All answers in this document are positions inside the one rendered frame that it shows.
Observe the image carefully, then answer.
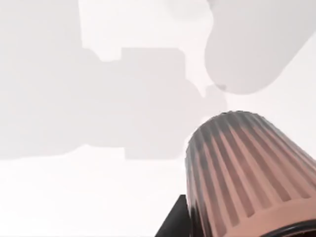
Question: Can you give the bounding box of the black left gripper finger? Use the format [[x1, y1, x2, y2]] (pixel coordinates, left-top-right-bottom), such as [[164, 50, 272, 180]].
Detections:
[[154, 194, 191, 237]]

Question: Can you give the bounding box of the ribbed terracotta plant pot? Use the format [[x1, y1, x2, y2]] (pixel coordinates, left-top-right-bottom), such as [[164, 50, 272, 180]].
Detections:
[[184, 110, 316, 237]]

